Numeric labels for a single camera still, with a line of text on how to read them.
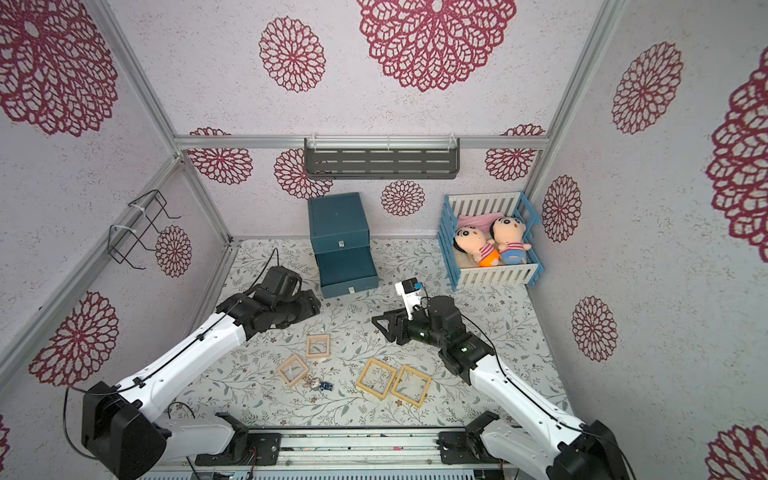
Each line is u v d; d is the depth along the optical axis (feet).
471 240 3.38
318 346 3.02
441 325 1.92
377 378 2.80
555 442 1.34
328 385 2.74
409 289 2.17
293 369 2.87
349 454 2.40
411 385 2.79
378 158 3.11
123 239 2.39
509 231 3.33
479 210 3.69
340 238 3.10
